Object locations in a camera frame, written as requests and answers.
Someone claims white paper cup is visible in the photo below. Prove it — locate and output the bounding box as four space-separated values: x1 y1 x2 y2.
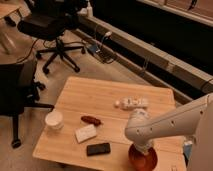
45 111 63 130

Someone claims red ceramic bowl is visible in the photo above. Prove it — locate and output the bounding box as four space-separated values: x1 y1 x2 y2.
128 145 158 171

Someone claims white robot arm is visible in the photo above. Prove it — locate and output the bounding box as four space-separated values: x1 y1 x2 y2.
125 93 213 171

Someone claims black chair at left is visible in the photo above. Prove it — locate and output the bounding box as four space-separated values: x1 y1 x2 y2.
0 60 54 148

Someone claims red chili pepper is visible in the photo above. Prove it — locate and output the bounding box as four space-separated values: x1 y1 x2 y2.
81 116 101 126

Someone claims blue box on floor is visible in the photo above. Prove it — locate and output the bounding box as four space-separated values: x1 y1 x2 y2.
183 141 193 159

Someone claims power strip with cables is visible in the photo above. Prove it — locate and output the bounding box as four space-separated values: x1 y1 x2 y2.
87 31 117 64

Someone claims white spray bottle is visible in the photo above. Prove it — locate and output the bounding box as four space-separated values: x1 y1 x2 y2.
87 0 93 17

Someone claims black office chair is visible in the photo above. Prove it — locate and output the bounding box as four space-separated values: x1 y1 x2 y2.
17 0 88 74

